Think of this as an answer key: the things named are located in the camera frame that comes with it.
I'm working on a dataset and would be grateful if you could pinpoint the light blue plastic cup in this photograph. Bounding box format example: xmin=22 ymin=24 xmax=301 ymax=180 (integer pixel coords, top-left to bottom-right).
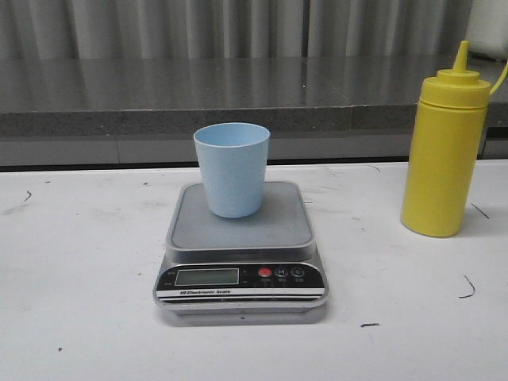
xmin=194 ymin=122 xmax=271 ymax=218

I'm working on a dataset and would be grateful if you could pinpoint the yellow squeeze bottle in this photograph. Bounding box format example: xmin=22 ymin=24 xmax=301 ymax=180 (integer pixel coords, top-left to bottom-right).
xmin=401 ymin=40 xmax=507 ymax=237

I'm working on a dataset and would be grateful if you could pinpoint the silver digital kitchen scale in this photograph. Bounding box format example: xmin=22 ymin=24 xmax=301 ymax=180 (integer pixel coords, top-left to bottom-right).
xmin=152 ymin=181 xmax=329 ymax=326

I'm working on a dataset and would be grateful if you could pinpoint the grey stone counter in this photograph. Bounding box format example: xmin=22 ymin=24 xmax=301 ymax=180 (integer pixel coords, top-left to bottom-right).
xmin=0 ymin=54 xmax=508 ymax=167

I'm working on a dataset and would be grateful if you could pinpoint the white container in background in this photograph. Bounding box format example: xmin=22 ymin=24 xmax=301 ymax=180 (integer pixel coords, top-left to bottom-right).
xmin=465 ymin=0 xmax=507 ymax=60

